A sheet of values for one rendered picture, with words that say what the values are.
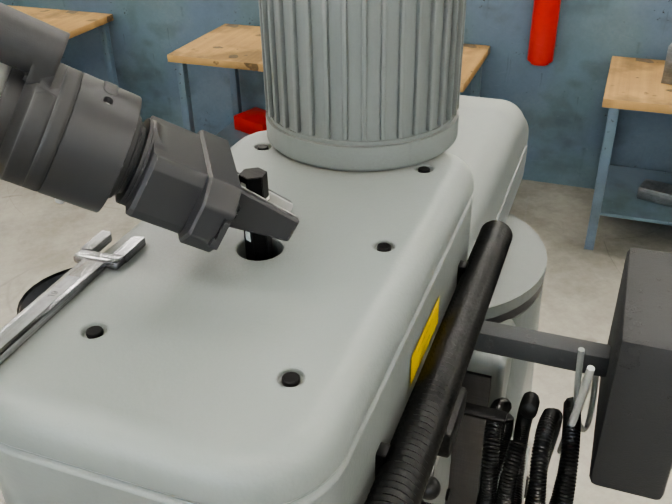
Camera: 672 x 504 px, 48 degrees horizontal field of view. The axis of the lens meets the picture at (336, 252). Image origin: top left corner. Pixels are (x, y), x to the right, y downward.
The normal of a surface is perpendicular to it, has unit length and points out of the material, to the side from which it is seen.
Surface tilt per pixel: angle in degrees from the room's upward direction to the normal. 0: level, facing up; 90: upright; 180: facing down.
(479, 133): 5
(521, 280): 0
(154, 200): 90
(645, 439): 90
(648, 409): 90
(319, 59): 90
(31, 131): 79
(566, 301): 0
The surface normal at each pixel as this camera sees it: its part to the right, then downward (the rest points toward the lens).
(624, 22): -0.35, 0.49
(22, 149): 0.20, 0.54
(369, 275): -0.02, -0.85
